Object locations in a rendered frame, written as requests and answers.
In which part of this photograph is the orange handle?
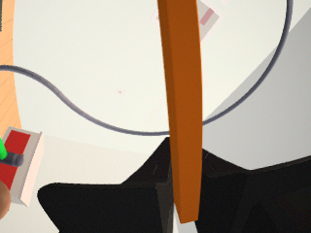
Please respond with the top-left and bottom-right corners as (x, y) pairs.
(156, 0), (203, 224)

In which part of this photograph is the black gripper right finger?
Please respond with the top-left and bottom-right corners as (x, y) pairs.
(195, 149), (311, 233)

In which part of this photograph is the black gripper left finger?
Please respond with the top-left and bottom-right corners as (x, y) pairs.
(38, 137), (174, 233)

